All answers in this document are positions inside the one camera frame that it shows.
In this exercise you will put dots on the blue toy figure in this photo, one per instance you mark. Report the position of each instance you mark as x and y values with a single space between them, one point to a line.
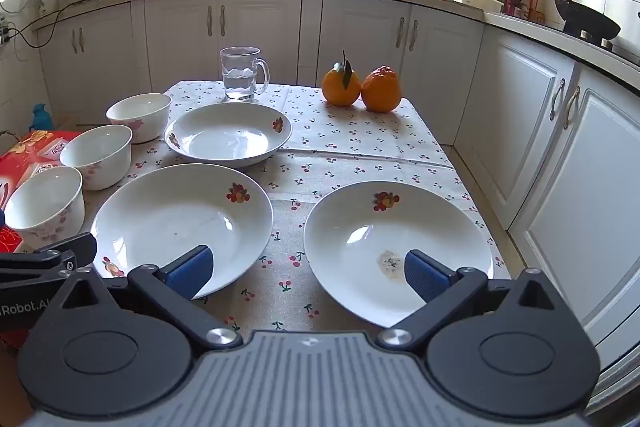
41 117

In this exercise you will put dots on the power strip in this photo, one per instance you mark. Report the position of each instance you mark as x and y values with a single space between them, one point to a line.
6 32

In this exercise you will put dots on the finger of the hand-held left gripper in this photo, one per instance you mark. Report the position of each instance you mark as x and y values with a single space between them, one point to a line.
55 254

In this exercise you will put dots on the white kitchen cabinets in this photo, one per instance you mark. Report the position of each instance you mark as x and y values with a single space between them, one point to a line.
260 37

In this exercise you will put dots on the white pink-flowered bowl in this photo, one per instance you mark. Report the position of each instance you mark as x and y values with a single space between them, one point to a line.
140 112
100 152
45 202

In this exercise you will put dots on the black wok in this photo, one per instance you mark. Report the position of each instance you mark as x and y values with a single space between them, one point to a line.
590 19

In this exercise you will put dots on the orange with leaf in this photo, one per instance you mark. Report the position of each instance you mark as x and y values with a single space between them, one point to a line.
340 87

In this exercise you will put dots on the glass mug with water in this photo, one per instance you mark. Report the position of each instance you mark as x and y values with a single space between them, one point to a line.
240 77

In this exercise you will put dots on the cherry print tablecloth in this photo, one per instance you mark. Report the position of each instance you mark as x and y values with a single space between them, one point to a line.
320 177

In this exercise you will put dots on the bumpy orange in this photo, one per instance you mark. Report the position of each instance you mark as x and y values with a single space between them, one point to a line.
382 89

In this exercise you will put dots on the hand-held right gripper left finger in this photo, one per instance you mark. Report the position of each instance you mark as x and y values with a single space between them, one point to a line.
190 271

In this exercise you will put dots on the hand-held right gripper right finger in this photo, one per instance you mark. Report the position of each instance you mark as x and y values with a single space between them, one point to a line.
425 277

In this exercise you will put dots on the white floral plate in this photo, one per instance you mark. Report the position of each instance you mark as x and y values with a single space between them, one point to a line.
400 227
165 217
225 137

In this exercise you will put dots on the oil bottle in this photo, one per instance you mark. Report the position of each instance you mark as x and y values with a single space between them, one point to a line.
536 4

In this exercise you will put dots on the white plastic container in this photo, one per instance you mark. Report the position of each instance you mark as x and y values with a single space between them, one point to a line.
480 1

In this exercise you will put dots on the red cardboard box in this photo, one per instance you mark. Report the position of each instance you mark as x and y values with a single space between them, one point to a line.
35 147

